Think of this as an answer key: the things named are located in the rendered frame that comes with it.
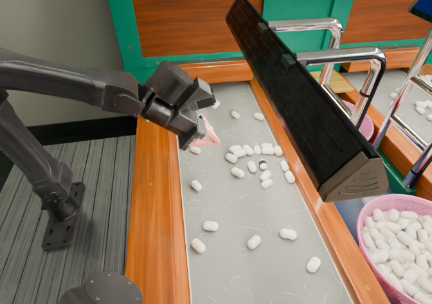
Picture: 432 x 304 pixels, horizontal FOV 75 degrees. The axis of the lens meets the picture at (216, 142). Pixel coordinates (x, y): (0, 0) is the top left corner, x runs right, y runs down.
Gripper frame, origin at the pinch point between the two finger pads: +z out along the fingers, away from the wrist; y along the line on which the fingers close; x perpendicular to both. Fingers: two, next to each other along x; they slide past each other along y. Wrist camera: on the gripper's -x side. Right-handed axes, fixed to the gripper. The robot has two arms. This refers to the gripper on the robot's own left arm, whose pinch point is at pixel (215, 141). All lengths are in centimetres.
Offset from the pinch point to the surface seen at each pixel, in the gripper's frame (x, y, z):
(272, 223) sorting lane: 1.7, -17.8, 15.2
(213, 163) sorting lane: 8.5, 3.5, 7.3
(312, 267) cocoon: -2.3, -29.5, 17.0
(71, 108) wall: 99, 118, -19
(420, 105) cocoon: -42, 18, 64
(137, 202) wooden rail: 19.9, -8.4, -9.6
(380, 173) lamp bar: -25.6, -33.6, -5.7
